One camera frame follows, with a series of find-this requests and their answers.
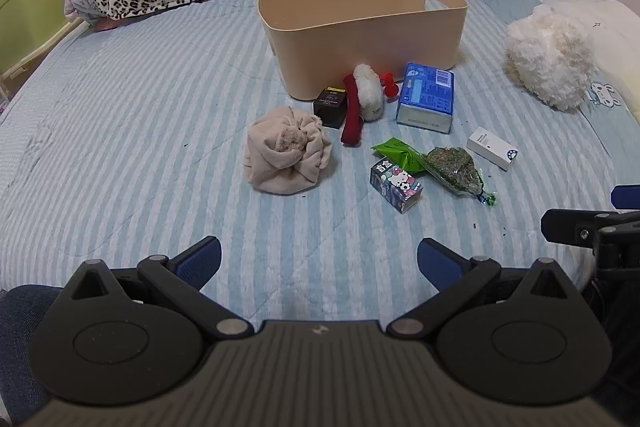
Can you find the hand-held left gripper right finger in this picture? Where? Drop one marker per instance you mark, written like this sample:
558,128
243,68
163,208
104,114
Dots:
437,262

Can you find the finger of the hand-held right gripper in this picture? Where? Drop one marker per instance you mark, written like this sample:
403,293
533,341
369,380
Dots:
627,196
575,224

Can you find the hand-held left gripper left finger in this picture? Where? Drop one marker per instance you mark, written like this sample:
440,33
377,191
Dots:
202,259

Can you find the cartoon cat printed box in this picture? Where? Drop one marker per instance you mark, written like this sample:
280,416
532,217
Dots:
395,184

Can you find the clear bag of dried herbs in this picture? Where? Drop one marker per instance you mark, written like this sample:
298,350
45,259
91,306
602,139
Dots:
452,169

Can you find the small white box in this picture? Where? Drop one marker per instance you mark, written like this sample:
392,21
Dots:
492,148

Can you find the green snack packet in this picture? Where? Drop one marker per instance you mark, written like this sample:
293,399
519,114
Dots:
400,152

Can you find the beige cloth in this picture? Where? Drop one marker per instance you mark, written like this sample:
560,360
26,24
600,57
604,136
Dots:
287,157

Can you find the blue tissue pack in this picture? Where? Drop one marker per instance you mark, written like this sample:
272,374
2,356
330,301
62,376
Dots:
427,99

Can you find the red and white plush toy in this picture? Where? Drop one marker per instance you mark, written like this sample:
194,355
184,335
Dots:
362,99

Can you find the small red plastic toy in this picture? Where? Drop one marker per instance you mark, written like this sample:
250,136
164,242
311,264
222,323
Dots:
390,86

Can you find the small black box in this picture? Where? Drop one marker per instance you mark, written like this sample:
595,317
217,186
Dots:
331,107

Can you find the beige plastic storage bin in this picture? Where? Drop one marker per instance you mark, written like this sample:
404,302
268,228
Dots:
360,27

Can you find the white fluffy plush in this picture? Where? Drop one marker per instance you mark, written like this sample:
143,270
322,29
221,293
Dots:
547,57

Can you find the person's leg in jeans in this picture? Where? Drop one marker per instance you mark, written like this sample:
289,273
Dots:
25,337

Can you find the pink floral cloth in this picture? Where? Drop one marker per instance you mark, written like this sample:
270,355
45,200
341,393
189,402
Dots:
80,4

